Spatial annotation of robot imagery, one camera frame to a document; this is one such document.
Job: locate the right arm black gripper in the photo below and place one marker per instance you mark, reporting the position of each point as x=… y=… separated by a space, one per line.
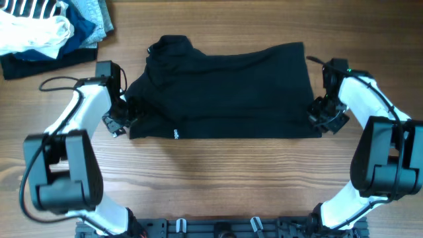
x=333 y=126

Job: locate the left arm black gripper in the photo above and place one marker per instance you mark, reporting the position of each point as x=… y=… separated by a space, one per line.
x=113 y=125

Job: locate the black t-shirt with logo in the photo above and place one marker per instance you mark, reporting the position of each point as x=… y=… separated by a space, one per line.
x=186 y=94

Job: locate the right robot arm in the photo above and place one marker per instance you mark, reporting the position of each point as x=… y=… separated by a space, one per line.
x=387 y=164

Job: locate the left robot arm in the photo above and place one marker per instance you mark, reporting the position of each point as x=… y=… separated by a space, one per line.
x=62 y=172

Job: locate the navy blue garment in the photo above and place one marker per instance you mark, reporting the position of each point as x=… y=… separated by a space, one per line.
x=83 y=28

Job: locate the black folded garment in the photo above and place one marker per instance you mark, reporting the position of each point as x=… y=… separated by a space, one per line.
x=14 y=68

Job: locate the white garment on pile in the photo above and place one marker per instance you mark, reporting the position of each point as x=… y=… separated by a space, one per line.
x=47 y=36

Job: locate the black white striped garment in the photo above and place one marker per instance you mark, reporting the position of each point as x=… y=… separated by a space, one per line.
x=34 y=9

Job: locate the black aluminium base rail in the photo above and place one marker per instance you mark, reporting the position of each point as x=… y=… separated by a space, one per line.
x=283 y=227

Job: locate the left grey rail clamp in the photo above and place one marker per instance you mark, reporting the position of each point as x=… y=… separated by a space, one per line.
x=181 y=225

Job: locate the grey rail clamp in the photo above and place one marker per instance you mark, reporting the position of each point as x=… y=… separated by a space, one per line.
x=257 y=226
x=181 y=225

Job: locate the right grey rail clamp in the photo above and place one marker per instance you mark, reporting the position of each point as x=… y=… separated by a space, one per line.
x=257 y=226

